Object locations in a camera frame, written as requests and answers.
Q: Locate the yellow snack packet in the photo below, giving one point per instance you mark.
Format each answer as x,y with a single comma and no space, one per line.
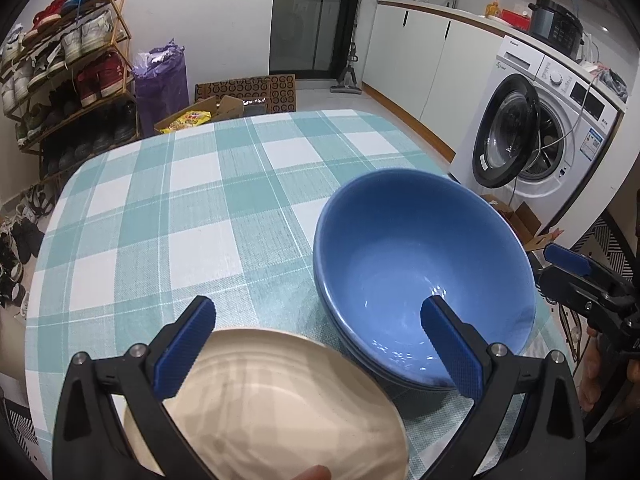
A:
190,120

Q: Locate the black pressure cooker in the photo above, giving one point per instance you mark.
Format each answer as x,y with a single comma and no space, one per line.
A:
555,25

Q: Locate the white kitchen base cabinet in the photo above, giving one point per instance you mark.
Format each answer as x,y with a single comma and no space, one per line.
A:
415,60

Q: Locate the black white patterned rug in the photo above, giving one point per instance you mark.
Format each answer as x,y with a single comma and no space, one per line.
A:
607,237
15,440

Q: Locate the cream round plate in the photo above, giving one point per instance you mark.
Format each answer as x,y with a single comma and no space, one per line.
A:
280,410

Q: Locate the stick vacuum cleaner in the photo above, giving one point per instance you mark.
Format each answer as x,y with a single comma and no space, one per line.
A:
350,75

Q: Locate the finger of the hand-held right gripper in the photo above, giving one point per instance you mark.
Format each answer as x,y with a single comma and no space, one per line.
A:
570,259
570,287

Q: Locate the yellow soap bottle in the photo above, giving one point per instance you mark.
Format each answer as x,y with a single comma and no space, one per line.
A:
492,9

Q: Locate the person's right hand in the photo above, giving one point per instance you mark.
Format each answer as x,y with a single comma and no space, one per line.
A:
589,375

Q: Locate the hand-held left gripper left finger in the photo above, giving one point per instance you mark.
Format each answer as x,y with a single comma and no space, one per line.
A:
182,350

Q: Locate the scattered pile of shoes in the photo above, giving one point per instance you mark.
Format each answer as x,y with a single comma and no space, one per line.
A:
20,240

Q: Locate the teal white checked tablecloth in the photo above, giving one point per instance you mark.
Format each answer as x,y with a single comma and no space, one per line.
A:
175,210

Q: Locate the white washing machine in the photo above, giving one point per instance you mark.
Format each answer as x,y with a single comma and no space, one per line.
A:
575,170

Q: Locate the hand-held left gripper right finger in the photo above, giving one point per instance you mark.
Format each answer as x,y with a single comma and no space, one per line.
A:
452,350

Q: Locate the shoe rack with shoes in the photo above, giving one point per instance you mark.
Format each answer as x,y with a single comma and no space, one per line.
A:
100,77

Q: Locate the open cardboard box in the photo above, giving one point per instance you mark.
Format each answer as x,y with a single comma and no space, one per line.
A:
227,107

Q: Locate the purple trash bag bin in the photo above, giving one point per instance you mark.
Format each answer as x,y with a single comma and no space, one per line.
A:
160,90

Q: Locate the red box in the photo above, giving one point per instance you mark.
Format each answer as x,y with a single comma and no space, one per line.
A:
515,19

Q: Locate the grey plastic bag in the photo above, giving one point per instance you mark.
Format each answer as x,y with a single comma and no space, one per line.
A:
612,82

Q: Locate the wooden shoe rack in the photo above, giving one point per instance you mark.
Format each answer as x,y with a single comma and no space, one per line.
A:
129,60

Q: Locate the black glass door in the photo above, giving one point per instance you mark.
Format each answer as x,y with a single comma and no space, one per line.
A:
310,15

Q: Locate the small cardboard box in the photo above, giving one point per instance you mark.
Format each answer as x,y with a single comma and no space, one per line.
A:
525,220

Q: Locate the person's left hand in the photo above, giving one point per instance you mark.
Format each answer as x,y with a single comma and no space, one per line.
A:
312,474

